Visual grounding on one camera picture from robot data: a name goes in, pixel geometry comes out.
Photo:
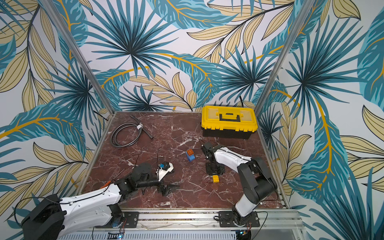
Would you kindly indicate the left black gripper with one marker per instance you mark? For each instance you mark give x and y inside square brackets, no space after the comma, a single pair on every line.
[166,191]

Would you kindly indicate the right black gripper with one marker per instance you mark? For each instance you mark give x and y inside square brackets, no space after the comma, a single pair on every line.
[214,167]

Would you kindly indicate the yellow long lego brick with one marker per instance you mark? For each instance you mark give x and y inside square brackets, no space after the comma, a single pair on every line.
[216,179]

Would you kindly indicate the light blue long lego brick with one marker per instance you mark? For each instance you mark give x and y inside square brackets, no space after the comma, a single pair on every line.
[190,157]

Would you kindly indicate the orange square lego brick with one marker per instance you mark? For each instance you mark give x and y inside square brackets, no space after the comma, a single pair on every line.
[190,152]

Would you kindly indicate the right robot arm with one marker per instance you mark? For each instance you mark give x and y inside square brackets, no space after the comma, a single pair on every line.
[256,180]

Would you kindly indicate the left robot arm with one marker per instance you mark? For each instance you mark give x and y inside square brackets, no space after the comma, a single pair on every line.
[55,217]

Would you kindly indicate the yellow black toolbox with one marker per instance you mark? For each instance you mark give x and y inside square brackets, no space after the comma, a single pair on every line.
[228,122]

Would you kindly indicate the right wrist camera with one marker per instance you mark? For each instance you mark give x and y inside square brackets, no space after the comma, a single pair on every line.
[207,149]

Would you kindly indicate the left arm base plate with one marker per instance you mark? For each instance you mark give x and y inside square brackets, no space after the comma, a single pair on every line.
[126,220]

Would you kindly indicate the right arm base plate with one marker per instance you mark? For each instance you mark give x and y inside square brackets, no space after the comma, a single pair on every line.
[231,219]

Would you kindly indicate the orange handled screwdriver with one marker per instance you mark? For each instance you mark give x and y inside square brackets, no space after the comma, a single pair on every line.
[113,180]

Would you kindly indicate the aluminium front rail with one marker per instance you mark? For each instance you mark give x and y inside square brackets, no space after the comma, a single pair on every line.
[201,224]

